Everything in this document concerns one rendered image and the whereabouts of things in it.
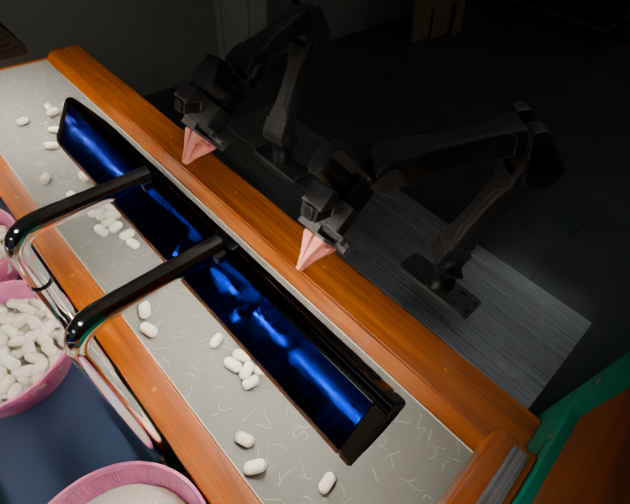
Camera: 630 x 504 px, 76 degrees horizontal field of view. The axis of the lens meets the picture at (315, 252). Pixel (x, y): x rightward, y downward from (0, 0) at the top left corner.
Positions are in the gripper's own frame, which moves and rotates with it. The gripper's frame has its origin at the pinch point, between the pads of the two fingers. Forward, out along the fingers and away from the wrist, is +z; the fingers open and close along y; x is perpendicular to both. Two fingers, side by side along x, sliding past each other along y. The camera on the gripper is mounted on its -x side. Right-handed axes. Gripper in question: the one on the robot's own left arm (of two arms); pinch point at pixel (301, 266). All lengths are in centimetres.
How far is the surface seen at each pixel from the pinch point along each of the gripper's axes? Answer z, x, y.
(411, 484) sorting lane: 15.1, 2.5, 36.7
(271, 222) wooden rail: -1.0, 12.4, -19.3
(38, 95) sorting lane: 14, 2, -111
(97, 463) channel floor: 45.1, -15.0, -1.3
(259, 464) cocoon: 25.6, -9.3, 18.9
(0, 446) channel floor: 53, -22, -14
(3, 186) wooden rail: 30, -15, -69
